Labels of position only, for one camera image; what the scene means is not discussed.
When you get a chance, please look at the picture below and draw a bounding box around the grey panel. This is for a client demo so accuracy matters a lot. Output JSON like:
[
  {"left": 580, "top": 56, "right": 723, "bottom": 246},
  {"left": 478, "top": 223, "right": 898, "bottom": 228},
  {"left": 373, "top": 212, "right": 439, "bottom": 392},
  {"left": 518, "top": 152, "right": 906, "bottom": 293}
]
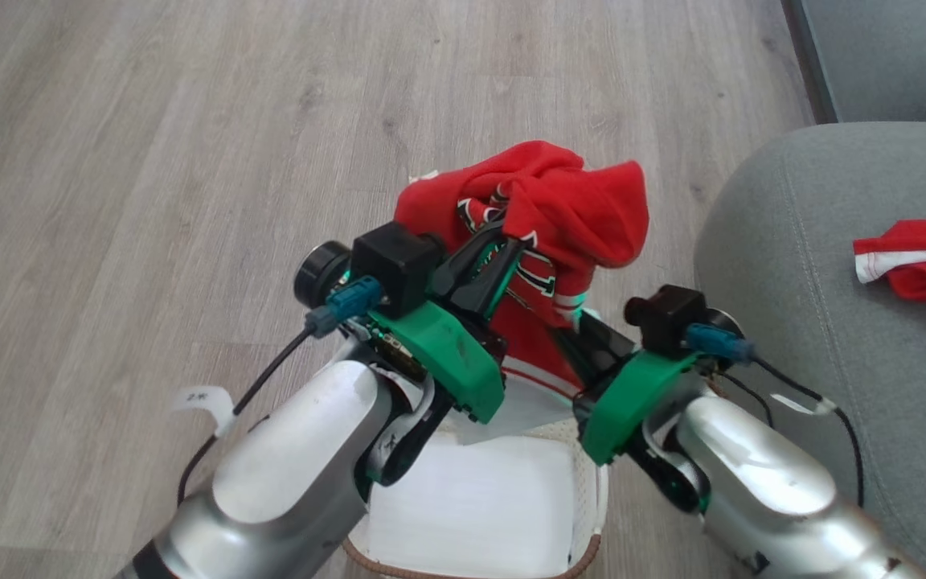
[{"left": 783, "top": 0, "right": 926, "bottom": 124}]

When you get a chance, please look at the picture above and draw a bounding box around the white cloth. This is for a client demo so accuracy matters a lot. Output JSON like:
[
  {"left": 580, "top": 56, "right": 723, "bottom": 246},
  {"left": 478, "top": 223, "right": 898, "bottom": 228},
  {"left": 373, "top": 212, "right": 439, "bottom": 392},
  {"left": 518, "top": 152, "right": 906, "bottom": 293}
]
[{"left": 367, "top": 378, "right": 578, "bottom": 578}]

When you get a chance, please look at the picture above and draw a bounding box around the right black cable blue plug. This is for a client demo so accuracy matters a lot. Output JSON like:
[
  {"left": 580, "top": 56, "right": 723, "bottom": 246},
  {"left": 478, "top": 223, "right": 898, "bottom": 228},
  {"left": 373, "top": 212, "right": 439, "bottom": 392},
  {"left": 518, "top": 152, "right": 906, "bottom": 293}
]
[{"left": 686, "top": 323, "right": 866, "bottom": 507}]

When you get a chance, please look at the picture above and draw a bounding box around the white plastic laundry basket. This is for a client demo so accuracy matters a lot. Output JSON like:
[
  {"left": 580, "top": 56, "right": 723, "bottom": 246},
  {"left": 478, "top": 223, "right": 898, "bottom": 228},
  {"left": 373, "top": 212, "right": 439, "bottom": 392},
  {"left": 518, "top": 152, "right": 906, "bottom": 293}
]
[{"left": 342, "top": 378, "right": 610, "bottom": 579}]

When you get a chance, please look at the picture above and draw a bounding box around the red jersey with white trim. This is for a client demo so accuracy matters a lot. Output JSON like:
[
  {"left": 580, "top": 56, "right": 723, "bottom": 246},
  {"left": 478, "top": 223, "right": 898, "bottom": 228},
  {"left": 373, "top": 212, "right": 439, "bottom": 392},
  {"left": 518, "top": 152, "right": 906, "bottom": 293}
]
[{"left": 853, "top": 216, "right": 926, "bottom": 363}]

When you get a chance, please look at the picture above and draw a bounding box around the grey rounded sofa cushion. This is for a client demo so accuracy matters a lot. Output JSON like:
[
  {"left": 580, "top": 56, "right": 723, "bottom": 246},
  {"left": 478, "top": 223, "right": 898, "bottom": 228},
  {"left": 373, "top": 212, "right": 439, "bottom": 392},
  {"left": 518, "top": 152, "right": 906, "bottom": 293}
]
[{"left": 694, "top": 122, "right": 926, "bottom": 579}]

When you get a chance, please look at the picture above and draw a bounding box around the black cable blue plug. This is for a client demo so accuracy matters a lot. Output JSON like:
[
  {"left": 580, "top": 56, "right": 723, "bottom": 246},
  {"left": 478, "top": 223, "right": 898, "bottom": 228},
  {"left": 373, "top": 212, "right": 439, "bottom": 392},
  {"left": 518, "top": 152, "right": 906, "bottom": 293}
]
[
  {"left": 686, "top": 323, "right": 866, "bottom": 507},
  {"left": 178, "top": 276, "right": 383, "bottom": 507}
]

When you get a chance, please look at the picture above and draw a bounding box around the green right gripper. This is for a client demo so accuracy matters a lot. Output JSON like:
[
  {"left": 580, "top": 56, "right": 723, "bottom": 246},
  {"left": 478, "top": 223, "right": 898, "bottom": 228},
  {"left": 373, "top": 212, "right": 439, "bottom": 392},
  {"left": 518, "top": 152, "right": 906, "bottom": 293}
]
[{"left": 555, "top": 312, "right": 702, "bottom": 467}]

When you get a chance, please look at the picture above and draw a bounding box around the red garment with striped trim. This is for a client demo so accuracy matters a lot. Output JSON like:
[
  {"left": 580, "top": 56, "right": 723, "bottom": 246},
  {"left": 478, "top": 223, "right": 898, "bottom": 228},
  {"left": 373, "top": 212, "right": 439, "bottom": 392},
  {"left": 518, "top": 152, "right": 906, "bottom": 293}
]
[{"left": 393, "top": 141, "right": 650, "bottom": 399}]

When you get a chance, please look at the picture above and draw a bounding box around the left black cable blue plug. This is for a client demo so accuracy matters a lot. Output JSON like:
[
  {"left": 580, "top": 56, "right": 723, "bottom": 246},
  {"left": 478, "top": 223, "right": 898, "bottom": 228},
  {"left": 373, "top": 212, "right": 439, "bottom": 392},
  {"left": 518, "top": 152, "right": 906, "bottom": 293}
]
[{"left": 178, "top": 276, "right": 383, "bottom": 507}]

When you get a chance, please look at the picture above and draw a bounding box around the white cable label tag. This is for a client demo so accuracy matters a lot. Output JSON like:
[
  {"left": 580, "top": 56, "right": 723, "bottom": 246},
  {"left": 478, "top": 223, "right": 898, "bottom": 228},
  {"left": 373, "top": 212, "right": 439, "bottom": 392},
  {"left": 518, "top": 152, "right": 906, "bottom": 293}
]
[
  {"left": 170, "top": 386, "right": 236, "bottom": 437},
  {"left": 771, "top": 392, "right": 838, "bottom": 416}
]

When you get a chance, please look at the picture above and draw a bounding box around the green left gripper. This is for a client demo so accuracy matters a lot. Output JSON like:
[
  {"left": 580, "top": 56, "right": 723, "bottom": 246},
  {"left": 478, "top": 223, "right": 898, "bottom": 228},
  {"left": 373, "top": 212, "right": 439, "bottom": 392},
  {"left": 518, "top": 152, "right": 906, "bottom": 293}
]
[{"left": 294, "top": 221, "right": 524, "bottom": 425}]

